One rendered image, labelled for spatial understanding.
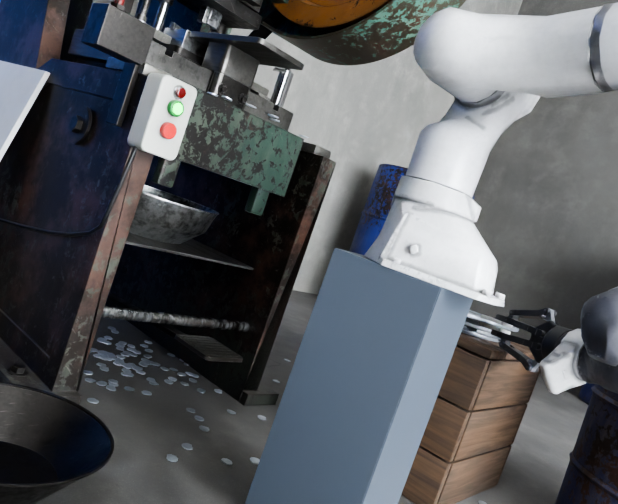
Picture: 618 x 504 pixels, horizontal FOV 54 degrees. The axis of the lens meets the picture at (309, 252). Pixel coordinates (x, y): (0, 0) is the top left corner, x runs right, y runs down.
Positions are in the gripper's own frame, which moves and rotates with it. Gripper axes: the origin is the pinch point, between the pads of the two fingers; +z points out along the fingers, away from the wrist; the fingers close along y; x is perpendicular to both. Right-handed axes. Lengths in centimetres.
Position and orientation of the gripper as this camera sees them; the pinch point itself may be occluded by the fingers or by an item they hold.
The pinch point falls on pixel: (495, 324)
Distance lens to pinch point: 136.3
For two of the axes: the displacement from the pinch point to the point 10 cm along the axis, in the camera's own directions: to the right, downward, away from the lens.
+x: -8.6, -2.8, -4.3
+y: 3.1, -9.5, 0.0
